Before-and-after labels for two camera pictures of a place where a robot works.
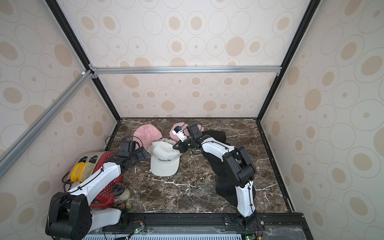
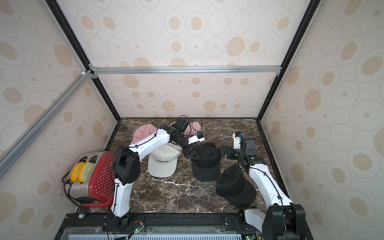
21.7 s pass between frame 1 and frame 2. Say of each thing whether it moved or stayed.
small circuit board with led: stayed
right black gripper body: moved
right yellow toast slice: stayed
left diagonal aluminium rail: stayed
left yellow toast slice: stayed
